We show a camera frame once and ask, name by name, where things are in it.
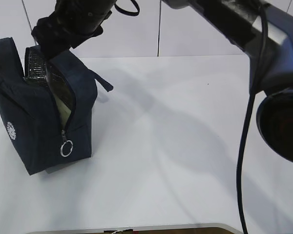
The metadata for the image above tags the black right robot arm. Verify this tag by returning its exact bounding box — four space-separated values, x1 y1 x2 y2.
32 0 293 162

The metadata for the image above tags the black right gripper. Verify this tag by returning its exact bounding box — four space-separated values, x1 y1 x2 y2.
31 13 103 59

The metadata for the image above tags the green lidded glass container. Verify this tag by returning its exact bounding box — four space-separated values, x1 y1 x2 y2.
55 96 71 125

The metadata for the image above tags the metal zipper pull ring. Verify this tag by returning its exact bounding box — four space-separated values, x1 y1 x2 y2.
60 130 74 158

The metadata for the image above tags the navy blue lunch bag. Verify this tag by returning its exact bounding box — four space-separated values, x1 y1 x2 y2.
0 38 113 175

